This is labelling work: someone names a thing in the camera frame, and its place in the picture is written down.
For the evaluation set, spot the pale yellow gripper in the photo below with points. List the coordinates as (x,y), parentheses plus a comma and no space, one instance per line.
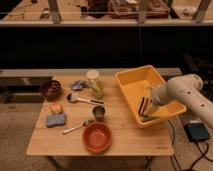
(152,109)

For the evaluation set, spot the small metal cup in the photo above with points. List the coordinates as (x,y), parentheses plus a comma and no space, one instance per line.
(99,113)

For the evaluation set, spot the orange bowl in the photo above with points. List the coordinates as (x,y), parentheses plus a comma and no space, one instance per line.
(97,137)

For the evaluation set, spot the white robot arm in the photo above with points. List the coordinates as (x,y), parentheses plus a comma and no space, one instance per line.
(184,91)

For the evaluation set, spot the blue crumpled cloth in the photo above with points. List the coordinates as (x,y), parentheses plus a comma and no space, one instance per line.
(78,85)

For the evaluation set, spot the metal spoon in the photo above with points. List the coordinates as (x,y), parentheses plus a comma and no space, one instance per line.
(85,123)

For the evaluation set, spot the dark brown bowl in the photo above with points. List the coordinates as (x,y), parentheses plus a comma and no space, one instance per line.
(51,90)

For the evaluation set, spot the small apple toy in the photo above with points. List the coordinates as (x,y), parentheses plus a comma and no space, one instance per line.
(56,108)

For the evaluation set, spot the striped dark block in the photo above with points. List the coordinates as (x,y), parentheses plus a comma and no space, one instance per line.
(143,106)

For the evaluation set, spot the wooden folding table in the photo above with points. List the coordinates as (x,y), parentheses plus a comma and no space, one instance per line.
(127,138)

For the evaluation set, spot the brush with wooden handle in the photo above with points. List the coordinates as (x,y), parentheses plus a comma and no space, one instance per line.
(74,97)

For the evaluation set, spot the blue sponge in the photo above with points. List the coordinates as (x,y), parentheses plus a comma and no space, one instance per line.
(55,120)

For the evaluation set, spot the yellow plastic bin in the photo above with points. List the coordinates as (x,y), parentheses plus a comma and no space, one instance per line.
(137,83)

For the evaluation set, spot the black foot pedal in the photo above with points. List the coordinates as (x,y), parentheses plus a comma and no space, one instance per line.
(196,132)

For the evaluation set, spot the wooden shelf rail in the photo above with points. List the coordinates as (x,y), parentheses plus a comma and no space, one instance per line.
(107,12)

